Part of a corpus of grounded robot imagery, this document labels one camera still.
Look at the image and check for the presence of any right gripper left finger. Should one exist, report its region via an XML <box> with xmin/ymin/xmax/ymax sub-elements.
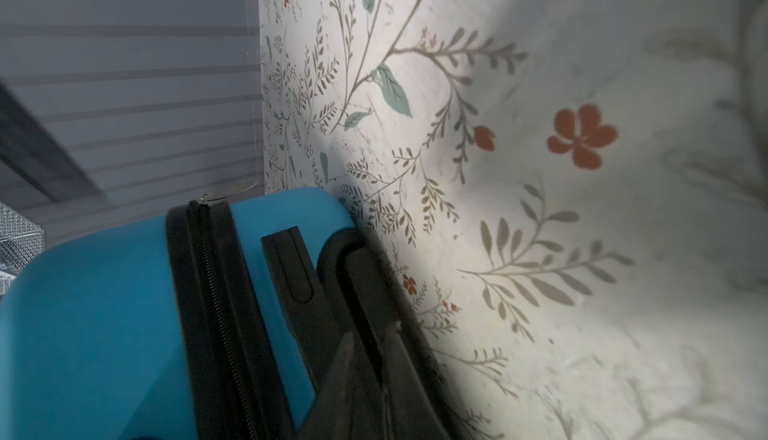
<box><xmin>298</xmin><ymin>332</ymin><xmax>384</xmax><ymax>439</ymax></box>

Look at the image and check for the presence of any blue hard-shell suitcase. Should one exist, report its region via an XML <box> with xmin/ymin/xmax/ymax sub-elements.
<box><xmin>0</xmin><ymin>186</ymin><xmax>457</xmax><ymax>440</ymax></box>

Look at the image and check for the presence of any floral table cloth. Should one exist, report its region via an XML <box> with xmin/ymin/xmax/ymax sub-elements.
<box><xmin>259</xmin><ymin>0</ymin><xmax>767</xmax><ymax>439</ymax></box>

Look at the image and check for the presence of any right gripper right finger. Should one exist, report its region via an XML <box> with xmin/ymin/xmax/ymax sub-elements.
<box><xmin>382</xmin><ymin>325</ymin><xmax>450</xmax><ymax>439</ymax></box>

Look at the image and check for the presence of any white wire mesh basket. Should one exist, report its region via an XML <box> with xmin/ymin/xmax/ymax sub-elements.
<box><xmin>0</xmin><ymin>203</ymin><xmax>45</xmax><ymax>296</ymax></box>

